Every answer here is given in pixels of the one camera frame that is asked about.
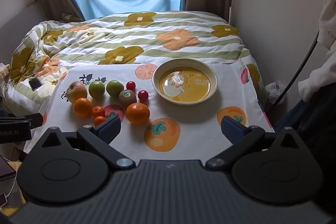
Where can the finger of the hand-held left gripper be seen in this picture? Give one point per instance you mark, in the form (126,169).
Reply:
(31,119)

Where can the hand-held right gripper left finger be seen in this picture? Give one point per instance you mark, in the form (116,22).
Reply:
(110,130)

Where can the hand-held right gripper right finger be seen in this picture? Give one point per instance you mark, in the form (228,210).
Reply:
(231,130)

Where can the small tangerine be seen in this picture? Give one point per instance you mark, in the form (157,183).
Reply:
(99,121)
(98,111)

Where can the large orange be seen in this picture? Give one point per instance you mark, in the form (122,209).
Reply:
(137,113)
(82,107)

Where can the brown kiwi with green sticker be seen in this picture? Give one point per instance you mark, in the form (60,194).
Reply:
(127,100)

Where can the green apple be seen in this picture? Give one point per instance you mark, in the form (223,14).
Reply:
(114,88)
(96,89)

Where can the red cherry tomato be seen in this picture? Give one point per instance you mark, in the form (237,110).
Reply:
(143,95)
(130,85)

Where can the yellow-red apple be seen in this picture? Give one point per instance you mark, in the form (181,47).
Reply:
(76,92)

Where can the cream bowl with duck print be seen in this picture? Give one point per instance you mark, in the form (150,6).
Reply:
(183,85)

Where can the black smartphone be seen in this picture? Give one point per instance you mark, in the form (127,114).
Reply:
(35,84)

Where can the white persimmon printed sheet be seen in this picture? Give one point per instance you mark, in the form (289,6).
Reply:
(194,121)

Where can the white power adapter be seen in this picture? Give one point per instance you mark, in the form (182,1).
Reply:
(4,71)

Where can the white plastic bag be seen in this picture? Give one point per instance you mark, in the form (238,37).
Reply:
(274,91)

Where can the pink-cased phone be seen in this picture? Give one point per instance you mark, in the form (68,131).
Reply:
(2,199)

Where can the dark blue cloth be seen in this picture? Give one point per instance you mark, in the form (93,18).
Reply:
(315,119)

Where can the floral striped blanket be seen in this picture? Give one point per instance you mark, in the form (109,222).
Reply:
(147,37)

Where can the white garment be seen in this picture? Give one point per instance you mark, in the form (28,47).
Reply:
(326,29)

